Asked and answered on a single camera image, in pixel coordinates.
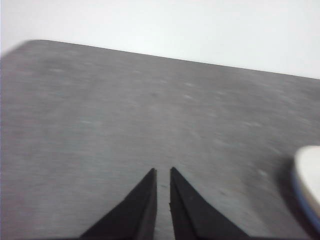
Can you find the white round plate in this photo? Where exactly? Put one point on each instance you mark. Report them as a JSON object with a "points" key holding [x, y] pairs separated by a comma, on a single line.
{"points": [[311, 170]]}

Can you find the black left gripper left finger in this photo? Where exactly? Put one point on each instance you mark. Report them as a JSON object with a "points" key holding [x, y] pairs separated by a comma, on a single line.
{"points": [[135, 217]]}

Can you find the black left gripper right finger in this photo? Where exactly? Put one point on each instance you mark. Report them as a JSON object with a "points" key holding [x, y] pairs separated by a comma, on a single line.
{"points": [[190, 217]]}

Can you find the blue round plate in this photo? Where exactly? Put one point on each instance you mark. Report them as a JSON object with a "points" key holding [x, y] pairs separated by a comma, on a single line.
{"points": [[304, 200]]}

